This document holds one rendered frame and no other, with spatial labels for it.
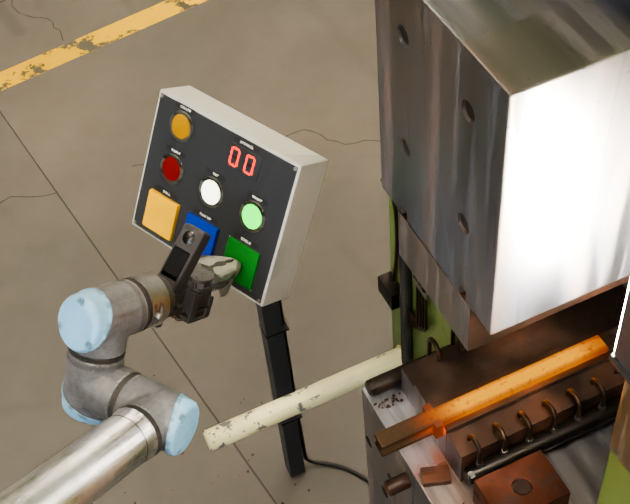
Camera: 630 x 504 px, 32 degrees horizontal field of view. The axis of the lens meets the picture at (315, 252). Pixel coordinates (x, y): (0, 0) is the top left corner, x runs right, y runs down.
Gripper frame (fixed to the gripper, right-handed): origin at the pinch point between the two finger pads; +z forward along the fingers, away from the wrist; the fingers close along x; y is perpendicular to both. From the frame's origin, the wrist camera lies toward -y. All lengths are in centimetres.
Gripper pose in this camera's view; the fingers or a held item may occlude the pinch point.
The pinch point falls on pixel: (235, 261)
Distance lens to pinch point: 196.1
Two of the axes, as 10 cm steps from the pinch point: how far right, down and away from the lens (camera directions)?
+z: 5.9, -2.0, 7.8
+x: 7.6, 4.5, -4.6
